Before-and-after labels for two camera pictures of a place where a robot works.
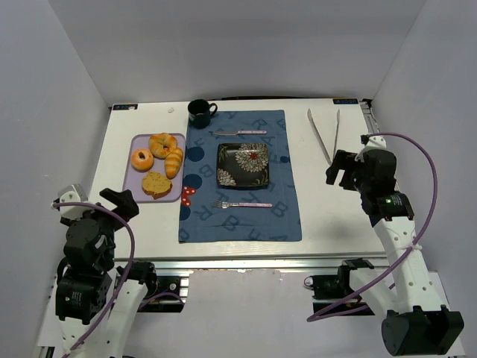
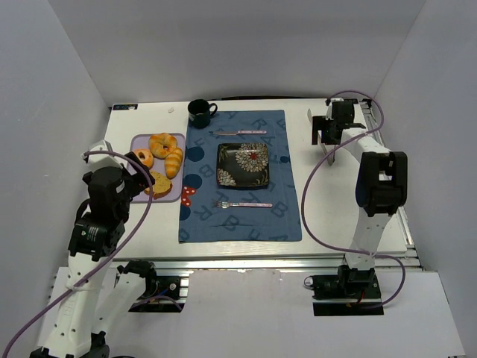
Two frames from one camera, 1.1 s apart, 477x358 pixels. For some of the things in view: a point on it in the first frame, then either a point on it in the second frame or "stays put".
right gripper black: (345, 171) → (329, 130)
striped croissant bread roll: (173, 162) stays put
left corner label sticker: (125, 107) stays put
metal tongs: (320, 138) stays put
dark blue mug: (199, 112) stays put
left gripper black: (119, 205) → (139, 173)
